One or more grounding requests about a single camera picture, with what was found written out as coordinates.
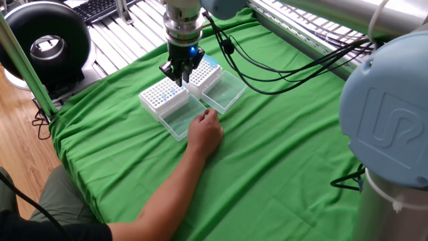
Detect person's right hand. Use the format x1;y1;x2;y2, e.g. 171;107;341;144
187;108;224;158

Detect grey green trousers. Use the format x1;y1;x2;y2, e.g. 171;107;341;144
0;165;101;225

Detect person's right forearm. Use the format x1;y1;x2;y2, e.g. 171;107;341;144
106;147;210;241

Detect black keyboard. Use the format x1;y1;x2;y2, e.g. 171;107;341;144
72;0;118;23

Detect thick black cable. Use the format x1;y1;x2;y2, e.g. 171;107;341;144
0;171;74;241

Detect white pipette tip box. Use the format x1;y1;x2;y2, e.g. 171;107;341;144
138;77;208;142
183;54;247;115

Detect black ring-shaped fan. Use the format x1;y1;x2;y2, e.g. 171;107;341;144
0;1;98;101

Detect black cable with ferrite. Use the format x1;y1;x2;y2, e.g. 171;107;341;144
202;11;374;96

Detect green covered frame post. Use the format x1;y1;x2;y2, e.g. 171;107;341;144
0;11;58;118

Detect grey metal frame rail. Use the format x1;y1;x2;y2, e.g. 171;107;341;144
249;8;355;81

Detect green table cloth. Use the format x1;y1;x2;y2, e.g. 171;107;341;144
49;8;368;241

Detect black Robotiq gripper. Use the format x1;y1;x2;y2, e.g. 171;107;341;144
159;42;206;87

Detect black cable silver connector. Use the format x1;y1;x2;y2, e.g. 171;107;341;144
330;163;366;192

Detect plain black robot cable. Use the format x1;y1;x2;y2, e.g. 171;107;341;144
213;19;372;83

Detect thin black floor cable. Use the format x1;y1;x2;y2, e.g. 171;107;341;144
31;99;51;141

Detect aluminium profile post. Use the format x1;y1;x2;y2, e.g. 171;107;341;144
115;0;134;25

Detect white cable tie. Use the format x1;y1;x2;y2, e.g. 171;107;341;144
364;167;428;214
367;0;391;44

